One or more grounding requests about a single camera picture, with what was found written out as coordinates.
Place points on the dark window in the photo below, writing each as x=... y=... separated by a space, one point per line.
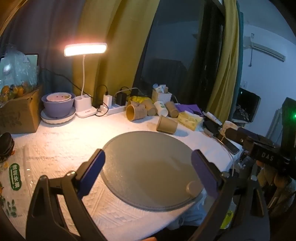
x=175 y=46

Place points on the white power strip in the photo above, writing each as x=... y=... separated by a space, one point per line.
x=115 y=109

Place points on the white tablecloth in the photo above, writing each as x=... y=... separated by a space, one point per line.
x=62 y=148

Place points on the pile of oranges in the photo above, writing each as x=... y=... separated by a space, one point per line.
x=12 y=90

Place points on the black monitor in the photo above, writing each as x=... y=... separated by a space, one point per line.
x=247 y=104

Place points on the purple cloth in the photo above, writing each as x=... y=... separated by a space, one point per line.
x=189 y=109

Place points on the black charger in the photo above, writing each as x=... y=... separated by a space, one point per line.
x=121 y=99

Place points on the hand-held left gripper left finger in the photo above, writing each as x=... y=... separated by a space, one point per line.
x=91 y=170

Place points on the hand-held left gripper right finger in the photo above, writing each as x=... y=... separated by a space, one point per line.
x=205 y=172

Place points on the black bowl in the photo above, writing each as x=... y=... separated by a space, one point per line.
x=5 y=144

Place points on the black phone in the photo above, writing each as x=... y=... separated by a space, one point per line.
x=230 y=146

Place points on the white plate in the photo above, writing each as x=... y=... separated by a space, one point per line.
x=49 y=120

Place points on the white tube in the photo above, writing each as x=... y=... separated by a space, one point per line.
x=214 y=117

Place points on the yellow curtain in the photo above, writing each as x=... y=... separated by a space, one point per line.
x=227 y=69
x=111 y=27

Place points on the person's right hand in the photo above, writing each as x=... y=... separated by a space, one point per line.
x=275 y=180

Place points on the white paper cup green print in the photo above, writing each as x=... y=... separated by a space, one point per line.
x=161 y=109

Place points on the round grey mat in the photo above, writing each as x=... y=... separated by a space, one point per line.
x=148 y=166

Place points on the grey curtain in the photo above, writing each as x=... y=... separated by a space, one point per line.
x=41 y=30

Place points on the white basket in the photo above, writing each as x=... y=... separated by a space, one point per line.
x=161 y=96

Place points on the white charger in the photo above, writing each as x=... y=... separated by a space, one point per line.
x=107 y=100

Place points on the yellow tissue pack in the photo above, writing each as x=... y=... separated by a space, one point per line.
x=189 y=120

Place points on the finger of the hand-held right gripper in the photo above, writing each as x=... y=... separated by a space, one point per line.
x=232 y=135
x=251 y=139

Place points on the white printed paper cup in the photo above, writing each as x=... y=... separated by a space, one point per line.
x=229 y=126

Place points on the yellow plastic bag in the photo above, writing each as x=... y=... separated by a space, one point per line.
x=227 y=219

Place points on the purple bowl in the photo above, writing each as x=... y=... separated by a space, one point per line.
x=57 y=109

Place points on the clear plastic bag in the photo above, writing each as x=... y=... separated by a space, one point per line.
x=18 y=67

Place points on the large brown paper cup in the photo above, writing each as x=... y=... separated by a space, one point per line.
x=136 y=112

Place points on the white desk lamp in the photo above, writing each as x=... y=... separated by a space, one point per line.
x=85 y=49

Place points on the yellow cloth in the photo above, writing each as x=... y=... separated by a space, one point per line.
x=138 y=99

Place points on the black pouch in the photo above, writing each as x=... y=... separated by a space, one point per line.
x=211 y=127

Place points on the white air conditioner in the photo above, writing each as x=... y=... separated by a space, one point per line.
x=263 y=47

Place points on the cardboard box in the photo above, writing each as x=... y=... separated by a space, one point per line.
x=18 y=118

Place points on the printed plastic bag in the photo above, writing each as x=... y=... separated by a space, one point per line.
x=12 y=183

